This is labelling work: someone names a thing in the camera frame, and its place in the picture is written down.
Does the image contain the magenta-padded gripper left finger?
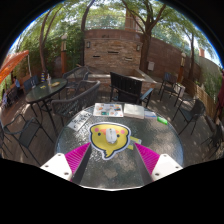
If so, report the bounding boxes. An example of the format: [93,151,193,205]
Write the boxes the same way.
[39,142,93,186]

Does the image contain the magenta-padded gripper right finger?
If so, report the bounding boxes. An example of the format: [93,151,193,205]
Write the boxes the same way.
[133,142,184,186]

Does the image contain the yellow chick-shaped mouse pad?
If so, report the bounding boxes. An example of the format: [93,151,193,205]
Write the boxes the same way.
[88,121,132,161]

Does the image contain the yellow paper card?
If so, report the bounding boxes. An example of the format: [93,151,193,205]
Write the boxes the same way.
[126,134,143,151]

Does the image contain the white licence plate sign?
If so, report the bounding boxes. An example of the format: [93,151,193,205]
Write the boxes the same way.
[67,110,93,132]

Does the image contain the green plastic bottle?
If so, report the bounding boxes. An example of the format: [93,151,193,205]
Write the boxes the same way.
[156,116,169,126]

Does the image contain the thin blue-white booklet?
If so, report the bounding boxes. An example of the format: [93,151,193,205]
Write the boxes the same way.
[143,110,158,120]

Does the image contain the thick white book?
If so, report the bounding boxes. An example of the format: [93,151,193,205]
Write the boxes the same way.
[123,103,146,120]

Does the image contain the dark metal patio chair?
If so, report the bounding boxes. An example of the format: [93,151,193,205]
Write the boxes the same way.
[159,72,178,101]
[206,123,224,158]
[0,113,55,158]

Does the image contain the colourful printed sticker sheet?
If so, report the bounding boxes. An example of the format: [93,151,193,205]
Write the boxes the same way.
[92,102,124,118]

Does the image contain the dark wicker armchair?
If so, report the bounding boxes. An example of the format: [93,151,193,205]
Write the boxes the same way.
[171,98,207,136]
[61,65,91,91]
[50,79,102,128]

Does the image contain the black slatted bench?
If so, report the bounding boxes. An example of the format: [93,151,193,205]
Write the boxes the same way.
[109,71,155,108]

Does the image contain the round dark patio table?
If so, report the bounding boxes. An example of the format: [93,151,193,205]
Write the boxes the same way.
[25,78,69,129]

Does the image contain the wooden slat fence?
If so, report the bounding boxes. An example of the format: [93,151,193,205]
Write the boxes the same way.
[186,78,219,118]

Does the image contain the stone planter basin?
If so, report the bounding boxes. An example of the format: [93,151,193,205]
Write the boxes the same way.
[66,68,157,96]

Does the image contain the blue patio chair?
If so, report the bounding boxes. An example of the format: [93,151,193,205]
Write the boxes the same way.
[23,74,40,95]

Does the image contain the person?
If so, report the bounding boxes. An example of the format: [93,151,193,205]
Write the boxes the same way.
[1,91,9,108]
[11,76,22,98]

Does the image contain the large branching tree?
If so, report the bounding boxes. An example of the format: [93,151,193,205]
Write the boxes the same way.
[121,0,168,73]

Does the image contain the slender curved tree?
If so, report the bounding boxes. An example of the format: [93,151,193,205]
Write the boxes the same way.
[181,23,198,81]
[79,0,96,66]
[38,6,61,73]

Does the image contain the orange canopy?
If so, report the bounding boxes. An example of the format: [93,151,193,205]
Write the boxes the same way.
[0,49,30,84]

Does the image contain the grey wall utility box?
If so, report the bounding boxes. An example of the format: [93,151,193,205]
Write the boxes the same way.
[147,60,156,72]

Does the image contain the brown lamp post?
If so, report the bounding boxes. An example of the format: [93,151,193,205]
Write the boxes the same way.
[60,33,69,75]
[179,52,187,84]

